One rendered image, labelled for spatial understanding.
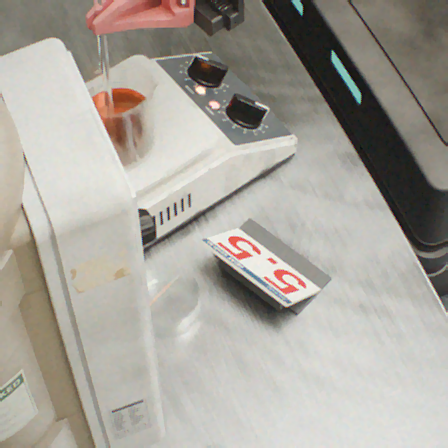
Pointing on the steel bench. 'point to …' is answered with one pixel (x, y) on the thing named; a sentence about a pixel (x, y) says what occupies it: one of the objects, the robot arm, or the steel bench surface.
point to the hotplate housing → (210, 175)
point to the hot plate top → (173, 138)
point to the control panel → (271, 126)
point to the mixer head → (70, 269)
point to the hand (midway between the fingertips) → (99, 20)
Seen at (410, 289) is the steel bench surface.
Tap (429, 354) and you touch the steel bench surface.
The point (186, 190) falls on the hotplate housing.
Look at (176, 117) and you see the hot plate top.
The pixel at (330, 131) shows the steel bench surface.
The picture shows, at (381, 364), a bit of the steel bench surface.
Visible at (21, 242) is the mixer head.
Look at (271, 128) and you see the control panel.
